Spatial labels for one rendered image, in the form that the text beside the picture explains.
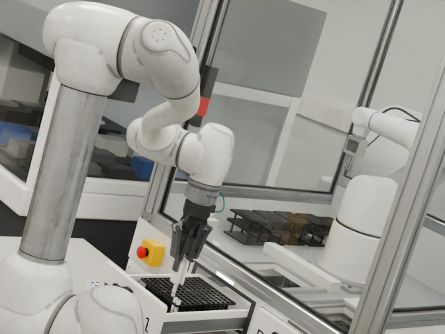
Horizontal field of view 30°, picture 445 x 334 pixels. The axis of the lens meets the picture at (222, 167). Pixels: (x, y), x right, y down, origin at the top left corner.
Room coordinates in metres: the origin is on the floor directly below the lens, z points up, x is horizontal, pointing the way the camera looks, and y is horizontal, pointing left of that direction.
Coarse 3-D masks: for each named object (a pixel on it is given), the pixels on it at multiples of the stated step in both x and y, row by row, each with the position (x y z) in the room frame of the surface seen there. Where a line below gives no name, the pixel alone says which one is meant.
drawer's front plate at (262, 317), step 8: (256, 312) 2.22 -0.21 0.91; (264, 312) 2.20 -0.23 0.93; (256, 320) 2.21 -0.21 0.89; (264, 320) 2.19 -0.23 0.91; (272, 320) 2.17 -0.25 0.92; (280, 320) 2.17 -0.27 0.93; (256, 328) 2.20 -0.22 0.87; (264, 328) 2.18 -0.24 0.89; (272, 328) 2.16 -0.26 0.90; (280, 328) 2.14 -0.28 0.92; (288, 328) 2.13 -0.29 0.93
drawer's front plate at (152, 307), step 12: (108, 264) 2.21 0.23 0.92; (108, 276) 2.20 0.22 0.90; (120, 276) 2.16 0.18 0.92; (132, 288) 2.12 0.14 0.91; (144, 288) 2.10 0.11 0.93; (144, 300) 2.07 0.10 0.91; (156, 300) 2.05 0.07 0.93; (144, 312) 2.06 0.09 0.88; (156, 312) 2.03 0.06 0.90; (156, 324) 2.02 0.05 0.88
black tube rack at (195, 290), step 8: (152, 280) 2.26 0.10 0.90; (160, 280) 2.28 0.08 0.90; (168, 280) 2.30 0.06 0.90; (192, 280) 2.36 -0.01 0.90; (200, 280) 2.38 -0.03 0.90; (160, 288) 2.21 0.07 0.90; (168, 288) 2.23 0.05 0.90; (184, 288) 2.27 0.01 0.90; (192, 288) 2.29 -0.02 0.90; (200, 288) 2.31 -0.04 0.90; (208, 288) 2.34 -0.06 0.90; (160, 296) 2.20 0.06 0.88; (176, 296) 2.19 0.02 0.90; (184, 296) 2.21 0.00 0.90; (192, 296) 2.24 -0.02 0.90; (200, 296) 2.25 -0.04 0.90; (208, 296) 2.26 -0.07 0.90; (216, 296) 2.28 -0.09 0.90; (224, 296) 2.30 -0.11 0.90; (168, 304) 2.20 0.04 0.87; (184, 304) 2.15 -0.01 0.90; (192, 304) 2.17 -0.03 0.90; (200, 304) 2.18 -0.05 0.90; (208, 304) 2.20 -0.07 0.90; (216, 304) 2.23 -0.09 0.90; (224, 304) 2.25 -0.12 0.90; (232, 304) 2.27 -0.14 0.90; (168, 312) 2.14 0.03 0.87
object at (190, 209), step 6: (186, 204) 2.14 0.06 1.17; (192, 204) 2.13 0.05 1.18; (186, 210) 2.13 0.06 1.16; (192, 210) 2.12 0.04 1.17; (198, 210) 2.12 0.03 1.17; (204, 210) 2.13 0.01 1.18; (210, 210) 2.14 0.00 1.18; (186, 216) 2.13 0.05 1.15; (192, 216) 2.12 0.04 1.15; (198, 216) 2.12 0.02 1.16; (204, 216) 2.13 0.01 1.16; (186, 222) 2.13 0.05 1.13; (192, 222) 2.14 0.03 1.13; (198, 222) 2.15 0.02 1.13; (204, 222) 2.17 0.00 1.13; (186, 228) 2.13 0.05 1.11
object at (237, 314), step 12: (132, 276) 2.27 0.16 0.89; (144, 276) 2.30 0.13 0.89; (156, 276) 2.33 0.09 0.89; (168, 276) 2.36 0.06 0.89; (192, 276) 2.42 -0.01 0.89; (204, 276) 2.44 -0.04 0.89; (216, 288) 2.39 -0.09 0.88; (240, 300) 2.33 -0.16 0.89; (180, 312) 2.10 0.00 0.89; (192, 312) 2.12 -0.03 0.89; (204, 312) 2.15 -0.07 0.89; (216, 312) 2.18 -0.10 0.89; (228, 312) 2.21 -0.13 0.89; (240, 312) 2.24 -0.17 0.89; (168, 324) 2.06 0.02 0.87; (180, 324) 2.09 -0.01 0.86; (192, 324) 2.12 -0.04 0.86; (204, 324) 2.15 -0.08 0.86; (216, 324) 2.18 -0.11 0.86; (228, 324) 2.22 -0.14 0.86; (240, 324) 2.25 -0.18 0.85
